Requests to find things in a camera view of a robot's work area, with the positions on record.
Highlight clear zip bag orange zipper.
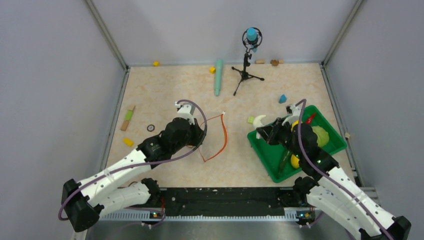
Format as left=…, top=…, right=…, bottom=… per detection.
left=198, top=111, right=228, bottom=163

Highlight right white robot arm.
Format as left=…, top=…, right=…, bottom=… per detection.
left=252, top=115, right=412, bottom=240

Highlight blue microphone on tripod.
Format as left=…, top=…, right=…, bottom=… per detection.
left=231, top=27, right=265, bottom=96

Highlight teal plastic tube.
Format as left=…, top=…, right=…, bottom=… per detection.
left=214, top=59, right=224, bottom=97

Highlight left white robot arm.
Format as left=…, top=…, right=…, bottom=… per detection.
left=58, top=117, right=208, bottom=233

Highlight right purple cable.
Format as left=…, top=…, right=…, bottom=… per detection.
left=296, top=98, right=395, bottom=240

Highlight purple cable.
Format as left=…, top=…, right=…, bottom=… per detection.
left=57, top=98, right=208, bottom=222
left=296, top=98, right=395, bottom=240

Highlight red chili pepper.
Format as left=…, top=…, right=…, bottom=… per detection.
left=305, top=112, right=317, bottom=125

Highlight yellow lemon upper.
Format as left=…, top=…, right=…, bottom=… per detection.
left=290, top=120, right=299, bottom=131

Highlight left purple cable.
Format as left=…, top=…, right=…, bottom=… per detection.
left=57, top=98, right=208, bottom=222

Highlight green plastic tray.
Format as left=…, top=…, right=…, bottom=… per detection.
left=247, top=105, right=347, bottom=183

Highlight green cabbage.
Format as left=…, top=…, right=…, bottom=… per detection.
left=312, top=125, right=330, bottom=148

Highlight wooden stick green block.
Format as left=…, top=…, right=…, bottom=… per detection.
left=120, top=104, right=136, bottom=132

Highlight light green lego brick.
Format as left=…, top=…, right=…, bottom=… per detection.
left=247, top=116, right=255, bottom=125

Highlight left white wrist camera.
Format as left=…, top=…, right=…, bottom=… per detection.
left=175, top=102, right=195, bottom=125

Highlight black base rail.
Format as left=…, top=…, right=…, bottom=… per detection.
left=145, top=187, right=319, bottom=221

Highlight brown wooden pieces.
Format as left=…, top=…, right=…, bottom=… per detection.
left=270, top=59, right=285, bottom=67

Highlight blue toy block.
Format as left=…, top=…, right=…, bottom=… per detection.
left=278, top=94, right=287, bottom=104

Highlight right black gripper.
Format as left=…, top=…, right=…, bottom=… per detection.
left=257, top=117, right=303, bottom=159

